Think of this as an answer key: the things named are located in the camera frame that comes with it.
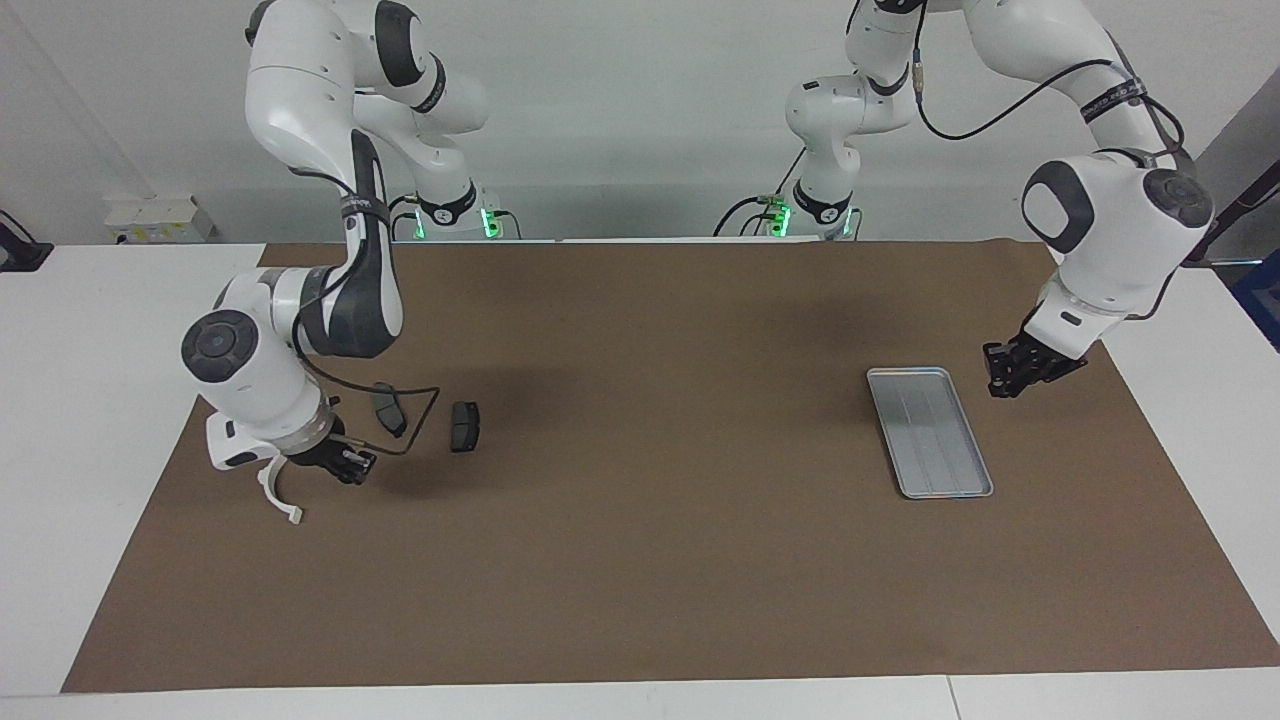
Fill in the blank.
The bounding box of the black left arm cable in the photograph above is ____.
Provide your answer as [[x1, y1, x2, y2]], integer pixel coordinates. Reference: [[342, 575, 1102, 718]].
[[912, 55, 1216, 323]]

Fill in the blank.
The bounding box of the brown table mat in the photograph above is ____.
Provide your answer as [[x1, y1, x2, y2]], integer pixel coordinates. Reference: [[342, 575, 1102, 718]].
[[60, 240, 1280, 694]]

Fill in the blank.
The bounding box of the white power strip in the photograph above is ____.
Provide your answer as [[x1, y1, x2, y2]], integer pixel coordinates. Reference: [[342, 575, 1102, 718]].
[[105, 195, 221, 244]]

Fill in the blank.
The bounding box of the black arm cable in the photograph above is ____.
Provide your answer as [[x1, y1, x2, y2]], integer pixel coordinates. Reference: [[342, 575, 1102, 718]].
[[912, 55, 1216, 323], [288, 165, 443, 457]]

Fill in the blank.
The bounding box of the white curved plastic bracket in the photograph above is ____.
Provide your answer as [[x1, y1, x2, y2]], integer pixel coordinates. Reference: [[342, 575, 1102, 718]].
[[257, 455, 303, 526]]

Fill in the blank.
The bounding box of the dark grey eared brake pad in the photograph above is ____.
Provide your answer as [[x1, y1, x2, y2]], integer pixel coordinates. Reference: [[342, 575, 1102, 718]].
[[372, 382, 408, 439]]

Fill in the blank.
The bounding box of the blue box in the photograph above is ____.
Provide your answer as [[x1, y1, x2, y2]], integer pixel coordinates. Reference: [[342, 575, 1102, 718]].
[[1232, 262, 1280, 353]]

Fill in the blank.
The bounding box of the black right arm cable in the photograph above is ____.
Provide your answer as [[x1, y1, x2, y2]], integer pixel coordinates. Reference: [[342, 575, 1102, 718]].
[[288, 165, 443, 457]]

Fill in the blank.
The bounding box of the silver metal tray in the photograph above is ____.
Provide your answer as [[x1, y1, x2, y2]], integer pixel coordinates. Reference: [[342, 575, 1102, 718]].
[[866, 367, 995, 500]]

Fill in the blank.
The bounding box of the black base cable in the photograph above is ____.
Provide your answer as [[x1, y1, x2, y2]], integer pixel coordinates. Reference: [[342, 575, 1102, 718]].
[[713, 150, 807, 238]]

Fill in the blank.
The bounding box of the black clamp mount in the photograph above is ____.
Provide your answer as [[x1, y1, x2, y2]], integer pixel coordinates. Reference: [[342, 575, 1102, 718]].
[[0, 210, 53, 273]]

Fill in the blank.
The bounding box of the black pole stand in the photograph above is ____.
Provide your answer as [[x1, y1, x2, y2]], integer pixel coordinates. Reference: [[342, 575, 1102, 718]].
[[1185, 160, 1280, 269]]

